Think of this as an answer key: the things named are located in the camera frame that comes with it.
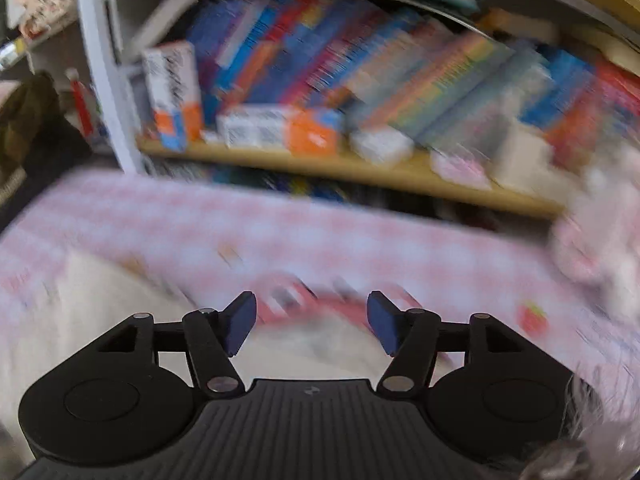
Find cream t-shirt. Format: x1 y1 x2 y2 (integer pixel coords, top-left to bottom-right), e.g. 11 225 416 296
1 252 390 471

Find pink checkered desk mat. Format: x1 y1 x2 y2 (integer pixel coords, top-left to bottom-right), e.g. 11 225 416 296
1 169 639 411

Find small white box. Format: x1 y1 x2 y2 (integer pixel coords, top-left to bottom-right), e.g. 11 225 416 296
349 126 414 166

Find pink white bunny plush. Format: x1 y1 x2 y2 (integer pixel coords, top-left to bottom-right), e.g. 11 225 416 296
550 144 639 325

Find flat white orange box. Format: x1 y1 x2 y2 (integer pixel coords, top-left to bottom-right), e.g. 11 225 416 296
216 104 344 156

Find wooden bookshelf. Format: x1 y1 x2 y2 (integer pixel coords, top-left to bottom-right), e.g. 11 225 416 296
77 0 639 219

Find white orange usmile box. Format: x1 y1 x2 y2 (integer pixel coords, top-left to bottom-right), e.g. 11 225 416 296
143 40 204 152

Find row of colourful books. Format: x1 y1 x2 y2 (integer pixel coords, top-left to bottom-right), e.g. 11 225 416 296
186 0 639 171

